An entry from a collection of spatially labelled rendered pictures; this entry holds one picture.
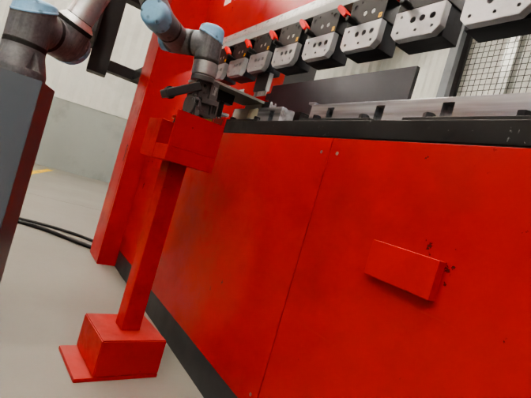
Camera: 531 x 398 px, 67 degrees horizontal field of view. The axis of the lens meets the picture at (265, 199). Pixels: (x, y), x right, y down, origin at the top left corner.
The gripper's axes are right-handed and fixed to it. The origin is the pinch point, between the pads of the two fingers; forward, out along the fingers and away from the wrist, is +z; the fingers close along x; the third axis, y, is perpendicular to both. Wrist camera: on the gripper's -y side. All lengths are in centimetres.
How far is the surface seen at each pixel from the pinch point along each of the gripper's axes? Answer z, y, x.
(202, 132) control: -3.5, 3.1, -4.8
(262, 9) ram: -65, 43, 40
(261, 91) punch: -29, 43, 27
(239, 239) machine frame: 26.5, 19.2, -11.9
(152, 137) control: 0.9, -6.6, 8.4
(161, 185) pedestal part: 14.7, -2.8, 3.2
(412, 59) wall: -291, 660, 407
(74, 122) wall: -16, 119, 723
